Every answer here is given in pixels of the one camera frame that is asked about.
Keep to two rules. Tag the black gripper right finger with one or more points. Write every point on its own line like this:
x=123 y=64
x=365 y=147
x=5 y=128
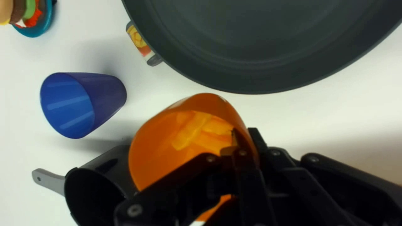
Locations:
x=326 y=192

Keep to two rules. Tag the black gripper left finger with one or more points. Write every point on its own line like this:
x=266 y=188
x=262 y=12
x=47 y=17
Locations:
x=167 y=196

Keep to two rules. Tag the orange plastic cup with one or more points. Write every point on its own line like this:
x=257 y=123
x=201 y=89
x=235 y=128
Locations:
x=154 y=142

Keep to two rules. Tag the blue plastic cup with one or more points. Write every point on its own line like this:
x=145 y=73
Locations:
x=70 y=104

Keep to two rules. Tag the small toy seasoning bottle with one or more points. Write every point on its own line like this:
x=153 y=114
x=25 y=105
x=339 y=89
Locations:
x=142 y=44

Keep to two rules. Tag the large dark frying pan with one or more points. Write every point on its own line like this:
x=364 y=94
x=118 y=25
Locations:
x=267 y=41

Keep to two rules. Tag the colourful toy at corner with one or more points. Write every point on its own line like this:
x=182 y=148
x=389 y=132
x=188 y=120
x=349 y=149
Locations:
x=44 y=20

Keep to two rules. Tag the toy burger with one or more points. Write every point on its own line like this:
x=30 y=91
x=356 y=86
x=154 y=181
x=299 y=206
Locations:
x=18 y=7

